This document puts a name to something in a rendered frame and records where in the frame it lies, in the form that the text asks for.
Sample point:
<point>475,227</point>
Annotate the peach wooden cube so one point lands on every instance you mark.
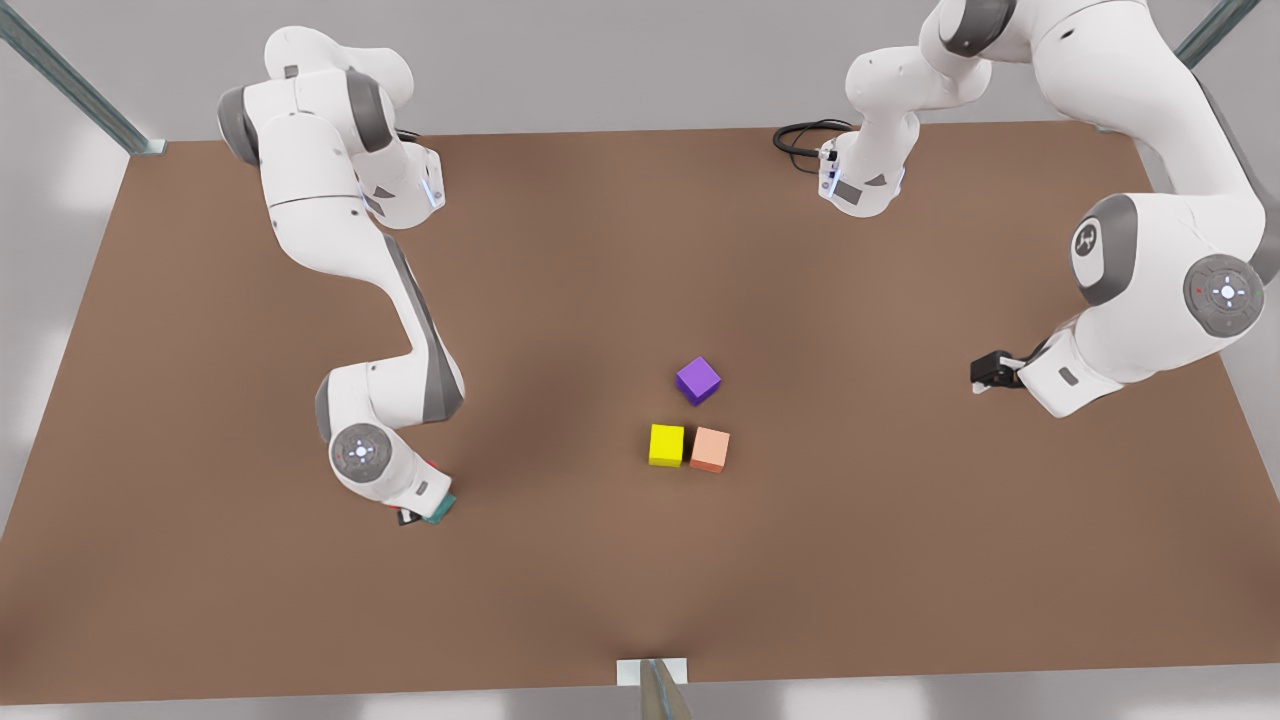
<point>709,449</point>

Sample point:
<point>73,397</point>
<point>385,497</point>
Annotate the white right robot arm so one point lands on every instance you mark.
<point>320,190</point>

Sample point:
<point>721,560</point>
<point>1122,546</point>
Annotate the yellow wooden cube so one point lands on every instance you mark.
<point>666,444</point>

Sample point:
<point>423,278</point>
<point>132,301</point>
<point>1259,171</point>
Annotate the silver frame post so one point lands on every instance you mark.
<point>655,685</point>
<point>75,85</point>
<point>1212,30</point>

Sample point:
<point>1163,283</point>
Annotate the teal blue wooden cube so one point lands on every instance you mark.
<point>441,510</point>

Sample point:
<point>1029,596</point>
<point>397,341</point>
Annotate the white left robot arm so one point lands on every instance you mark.
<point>1150,260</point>

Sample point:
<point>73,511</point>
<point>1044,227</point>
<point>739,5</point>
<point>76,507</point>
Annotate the purple wooden cube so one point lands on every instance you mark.
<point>698,381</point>

